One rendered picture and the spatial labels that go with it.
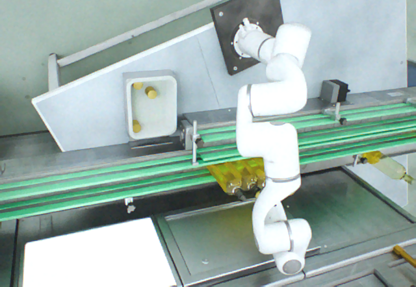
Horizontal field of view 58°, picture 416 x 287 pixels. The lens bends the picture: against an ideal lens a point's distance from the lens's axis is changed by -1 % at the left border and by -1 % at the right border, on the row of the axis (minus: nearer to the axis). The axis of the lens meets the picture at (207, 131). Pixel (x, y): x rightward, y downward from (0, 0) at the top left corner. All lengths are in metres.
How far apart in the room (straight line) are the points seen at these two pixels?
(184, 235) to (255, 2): 0.86
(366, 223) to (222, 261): 0.60
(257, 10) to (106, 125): 0.70
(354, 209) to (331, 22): 0.77
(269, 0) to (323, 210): 0.82
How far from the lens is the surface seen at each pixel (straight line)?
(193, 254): 1.23
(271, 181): 0.91
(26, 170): 1.37
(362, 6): 1.78
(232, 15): 1.41
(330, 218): 1.52
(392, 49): 1.98
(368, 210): 1.62
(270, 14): 1.49
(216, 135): 1.34
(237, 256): 1.23
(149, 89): 1.35
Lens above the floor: 2.04
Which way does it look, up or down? 57 degrees down
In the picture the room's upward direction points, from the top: 138 degrees clockwise
